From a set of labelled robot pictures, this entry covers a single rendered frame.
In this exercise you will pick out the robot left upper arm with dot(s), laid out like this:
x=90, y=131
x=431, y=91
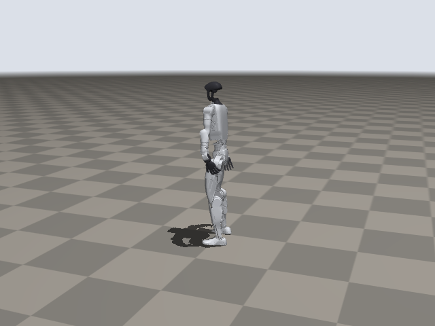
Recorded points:
x=208, y=113

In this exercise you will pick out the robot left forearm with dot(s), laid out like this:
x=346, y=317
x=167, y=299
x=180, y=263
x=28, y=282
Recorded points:
x=204, y=144

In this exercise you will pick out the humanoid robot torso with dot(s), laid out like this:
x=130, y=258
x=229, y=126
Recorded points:
x=219, y=131

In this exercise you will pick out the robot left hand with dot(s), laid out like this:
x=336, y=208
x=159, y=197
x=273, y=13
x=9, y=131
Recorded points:
x=210, y=166

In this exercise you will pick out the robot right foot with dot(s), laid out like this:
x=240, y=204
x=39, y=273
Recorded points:
x=225, y=230

